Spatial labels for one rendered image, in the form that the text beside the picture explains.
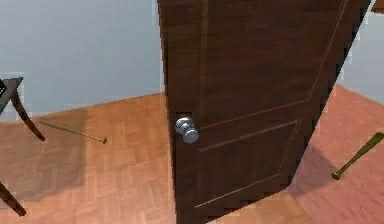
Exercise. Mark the dark wooden table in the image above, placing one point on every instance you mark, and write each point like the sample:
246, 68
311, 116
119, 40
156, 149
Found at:
18, 106

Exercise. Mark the wooden baseball bat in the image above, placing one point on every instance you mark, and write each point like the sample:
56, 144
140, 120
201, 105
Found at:
360, 155
71, 130

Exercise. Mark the silver round door knob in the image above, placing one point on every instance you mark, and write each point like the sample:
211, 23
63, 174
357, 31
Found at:
187, 130

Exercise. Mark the brown wooden door frame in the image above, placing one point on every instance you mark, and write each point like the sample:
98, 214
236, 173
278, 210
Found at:
378, 6

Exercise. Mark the dark brown wooden door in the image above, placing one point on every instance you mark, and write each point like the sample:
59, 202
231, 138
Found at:
246, 83

